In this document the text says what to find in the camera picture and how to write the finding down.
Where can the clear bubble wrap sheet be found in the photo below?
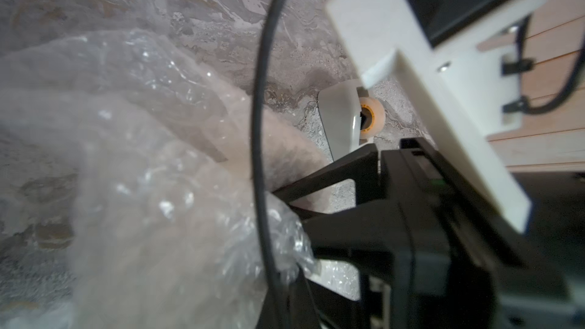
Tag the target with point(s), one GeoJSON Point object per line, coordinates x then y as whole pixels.
{"type": "Point", "coordinates": [165, 232]}

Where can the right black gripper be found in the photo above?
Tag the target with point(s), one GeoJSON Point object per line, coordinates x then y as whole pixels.
{"type": "Point", "coordinates": [431, 252]}

